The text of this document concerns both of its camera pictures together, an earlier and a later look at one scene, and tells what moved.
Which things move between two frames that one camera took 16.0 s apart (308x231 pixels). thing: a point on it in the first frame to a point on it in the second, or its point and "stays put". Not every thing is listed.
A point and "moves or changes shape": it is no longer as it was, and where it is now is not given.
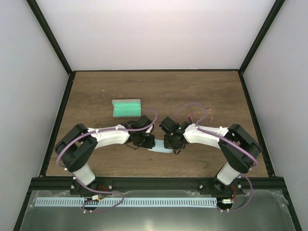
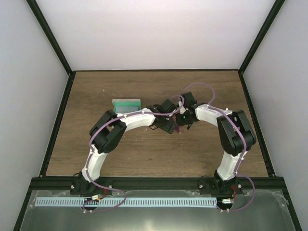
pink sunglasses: x=190 y=119 moves or changes shape
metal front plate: x=257 y=210 stays put
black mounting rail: x=158 y=184 stays put
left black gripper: x=149 y=145 to x=167 y=128
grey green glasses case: x=126 y=108 stays put
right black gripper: x=168 y=145 to x=180 y=122
